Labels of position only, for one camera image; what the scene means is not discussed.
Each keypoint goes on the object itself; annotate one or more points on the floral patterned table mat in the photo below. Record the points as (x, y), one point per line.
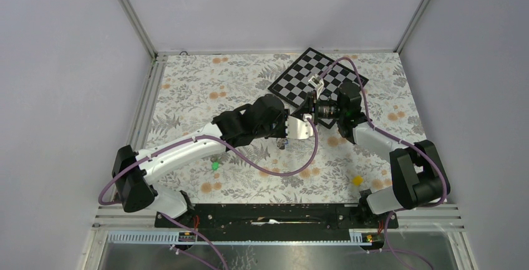
(195, 88)

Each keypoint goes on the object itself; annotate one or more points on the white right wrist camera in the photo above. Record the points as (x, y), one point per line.
(317, 84)

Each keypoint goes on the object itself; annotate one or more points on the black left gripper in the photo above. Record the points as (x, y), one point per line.
(284, 117)

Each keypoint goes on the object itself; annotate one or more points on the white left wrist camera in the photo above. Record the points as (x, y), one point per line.
(299, 128)

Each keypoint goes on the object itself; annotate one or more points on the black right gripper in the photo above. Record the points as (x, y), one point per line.
(310, 102)

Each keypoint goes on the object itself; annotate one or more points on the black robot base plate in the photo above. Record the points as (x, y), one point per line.
(282, 222)

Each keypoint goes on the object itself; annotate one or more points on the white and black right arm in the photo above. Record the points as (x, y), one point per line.
(418, 178)

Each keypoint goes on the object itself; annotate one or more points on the black and white chessboard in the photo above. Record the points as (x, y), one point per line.
(292, 85)

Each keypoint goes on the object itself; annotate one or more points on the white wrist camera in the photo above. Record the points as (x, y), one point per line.
(317, 84)
(299, 128)

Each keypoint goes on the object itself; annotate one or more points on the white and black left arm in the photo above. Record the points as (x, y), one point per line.
(136, 173)

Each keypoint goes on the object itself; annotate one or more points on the green key tag with key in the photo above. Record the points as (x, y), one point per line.
(215, 164)

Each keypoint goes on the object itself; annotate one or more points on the yellow cube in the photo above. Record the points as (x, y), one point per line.
(357, 181)

